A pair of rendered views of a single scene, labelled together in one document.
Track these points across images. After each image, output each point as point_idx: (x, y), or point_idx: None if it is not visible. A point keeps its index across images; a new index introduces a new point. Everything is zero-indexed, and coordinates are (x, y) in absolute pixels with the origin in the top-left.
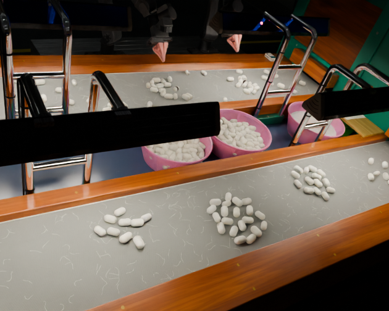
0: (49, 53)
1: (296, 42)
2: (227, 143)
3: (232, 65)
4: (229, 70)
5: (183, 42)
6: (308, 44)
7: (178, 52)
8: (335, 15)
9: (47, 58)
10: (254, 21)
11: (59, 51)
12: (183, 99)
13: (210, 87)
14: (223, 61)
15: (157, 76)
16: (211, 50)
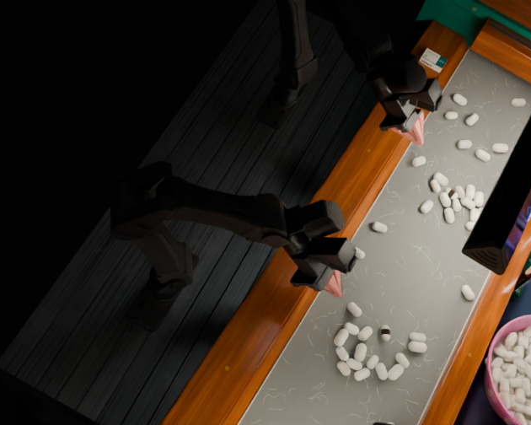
0: (73, 384)
1: (471, 4)
2: None
3: (398, 151)
4: (398, 166)
5: (230, 91)
6: (504, 8)
7: (253, 146)
8: None
9: None
10: None
11: (80, 356)
12: (413, 352)
13: (417, 263)
14: (383, 155)
15: (325, 314)
16: None
